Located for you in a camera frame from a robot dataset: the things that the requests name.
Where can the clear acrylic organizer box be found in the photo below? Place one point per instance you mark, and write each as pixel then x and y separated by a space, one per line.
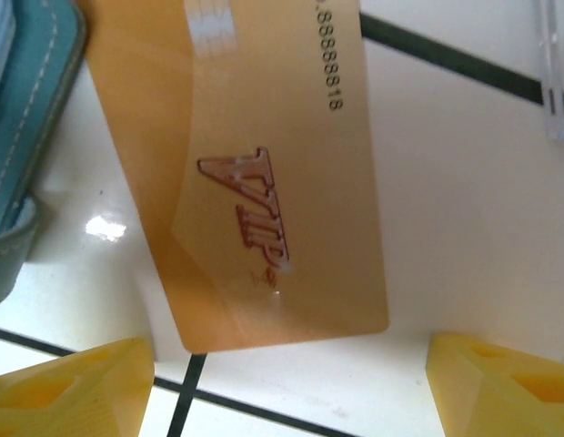
pixel 555 104

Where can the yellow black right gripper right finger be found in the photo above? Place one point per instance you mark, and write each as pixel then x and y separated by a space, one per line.
pixel 505 396

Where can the gold plastic card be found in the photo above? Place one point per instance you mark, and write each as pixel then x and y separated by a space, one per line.
pixel 264 136

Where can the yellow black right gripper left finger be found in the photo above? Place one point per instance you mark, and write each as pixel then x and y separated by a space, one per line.
pixel 82 396

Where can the blue leather card holder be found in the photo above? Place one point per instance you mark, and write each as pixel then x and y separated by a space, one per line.
pixel 32 91

